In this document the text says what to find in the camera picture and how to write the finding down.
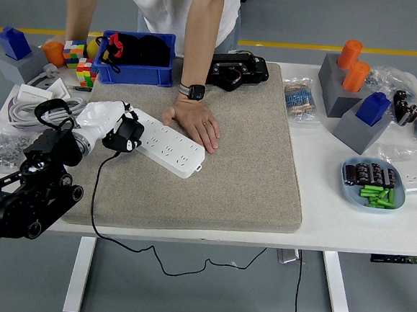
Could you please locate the orange plastic cup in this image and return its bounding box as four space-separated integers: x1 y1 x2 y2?
39 40 67 68

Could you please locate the multicoloured puzzle cube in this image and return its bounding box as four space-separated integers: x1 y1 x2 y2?
74 57 100 89
61 38 88 71

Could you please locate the blue plastic bin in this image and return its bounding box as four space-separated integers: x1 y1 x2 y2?
91 27 178 88

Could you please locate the light blue plate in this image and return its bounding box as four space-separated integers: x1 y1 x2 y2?
336 154 411 215

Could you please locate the yellow ball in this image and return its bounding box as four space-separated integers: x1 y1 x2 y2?
85 37 103 60

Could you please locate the person's left hand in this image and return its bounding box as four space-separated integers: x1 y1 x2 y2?
159 98 223 155

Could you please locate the orange plastic cylinder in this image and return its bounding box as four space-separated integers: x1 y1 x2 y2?
336 37 365 71
341 60 372 94

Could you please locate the silver metal bracket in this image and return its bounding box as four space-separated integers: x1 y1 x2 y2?
276 247 302 267

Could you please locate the black plug adapter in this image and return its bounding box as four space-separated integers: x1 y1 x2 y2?
114 115 146 146

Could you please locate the person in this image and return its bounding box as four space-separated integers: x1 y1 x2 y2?
110 0 243 62

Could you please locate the clear bag of taped resistors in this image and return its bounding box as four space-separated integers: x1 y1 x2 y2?
279 76 326 125

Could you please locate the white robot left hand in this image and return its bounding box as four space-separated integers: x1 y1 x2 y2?
72 97 147 155

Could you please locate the black table control panel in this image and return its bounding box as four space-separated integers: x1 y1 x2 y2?
369 251 417 267

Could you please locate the black hanging cable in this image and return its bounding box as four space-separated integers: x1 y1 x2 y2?
292 249 305 312

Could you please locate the black electronic device housing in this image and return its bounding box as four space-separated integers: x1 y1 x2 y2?
205 47 272 96

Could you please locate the black cylindrical capacitor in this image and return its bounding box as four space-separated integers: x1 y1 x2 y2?
381 168 398 190
353 163 372 186
368 161 385 186
343 164 358 186

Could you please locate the grey-brown mat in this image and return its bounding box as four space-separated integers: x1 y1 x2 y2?
54 46 316 243

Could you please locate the white table leg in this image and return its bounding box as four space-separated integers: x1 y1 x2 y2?
318 250 358 312
62 235 97 312

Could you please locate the white power strip cord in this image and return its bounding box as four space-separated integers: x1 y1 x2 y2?
6 70 93 135

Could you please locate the white three-pin plug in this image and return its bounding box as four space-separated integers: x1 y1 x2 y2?
40 62 62 80

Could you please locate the black wrist watch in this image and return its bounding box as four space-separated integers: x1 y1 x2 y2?
178 82 207 102

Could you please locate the white square panel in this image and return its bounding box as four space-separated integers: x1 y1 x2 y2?
45 78 73 102

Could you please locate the person's right hand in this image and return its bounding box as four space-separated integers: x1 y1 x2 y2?
50 32 91 48

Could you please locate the grey two-hole block holder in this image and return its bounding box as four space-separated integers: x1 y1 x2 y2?
314 51 372 121

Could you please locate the black round cloth pouch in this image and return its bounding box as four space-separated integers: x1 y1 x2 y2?
135 33 174 69

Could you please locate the black pouch with red toggle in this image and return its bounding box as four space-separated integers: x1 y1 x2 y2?
91 30 143 75

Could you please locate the clear bag of black capacitors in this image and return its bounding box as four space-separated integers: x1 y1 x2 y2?
390 89 417 127

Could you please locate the thin black adapter cord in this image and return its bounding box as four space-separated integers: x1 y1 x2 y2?
86 148 278 284

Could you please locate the blue plastic block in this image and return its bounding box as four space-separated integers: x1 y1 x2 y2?
0 25 35 62
354 90 393 128

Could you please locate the clear plastic bag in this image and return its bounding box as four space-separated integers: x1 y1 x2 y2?
374 143 417 195

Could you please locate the white power strip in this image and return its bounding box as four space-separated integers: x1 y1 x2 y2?
122 107 210 181

